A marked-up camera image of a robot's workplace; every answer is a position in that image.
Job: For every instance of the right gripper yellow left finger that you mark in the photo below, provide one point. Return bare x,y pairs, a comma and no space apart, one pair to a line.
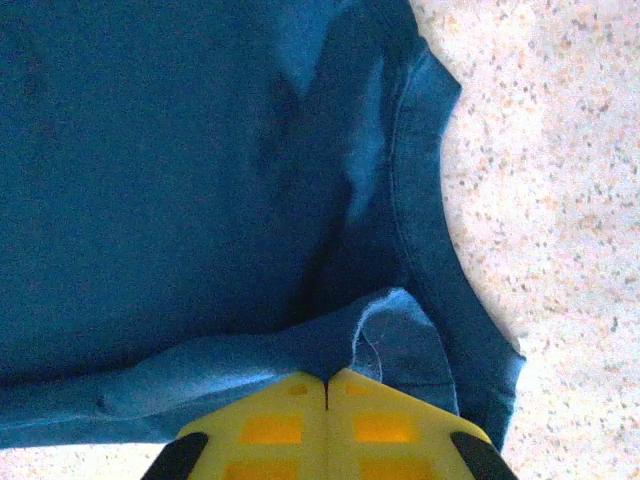
270,435

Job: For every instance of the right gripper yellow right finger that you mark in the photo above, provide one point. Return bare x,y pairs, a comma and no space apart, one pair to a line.
390,435

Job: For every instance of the dark blue t-shirt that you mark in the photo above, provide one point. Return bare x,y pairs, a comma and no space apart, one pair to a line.
150,175

